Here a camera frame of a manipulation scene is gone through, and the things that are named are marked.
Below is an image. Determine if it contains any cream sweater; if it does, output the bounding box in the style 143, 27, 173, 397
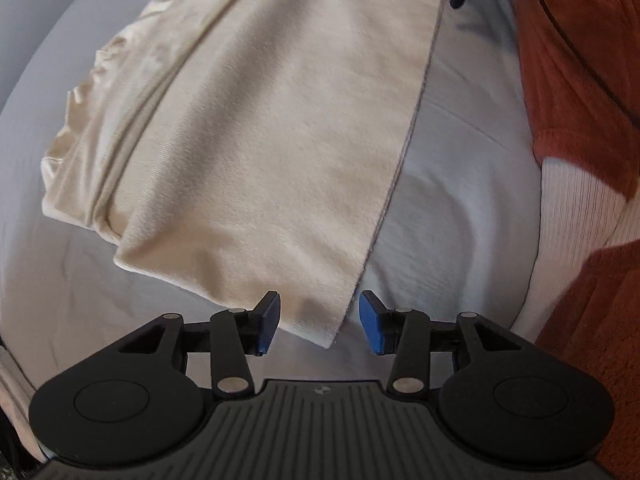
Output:
41, 0, 442, 347

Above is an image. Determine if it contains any grey bed sheet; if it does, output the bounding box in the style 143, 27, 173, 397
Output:
1, 0, 540, 386

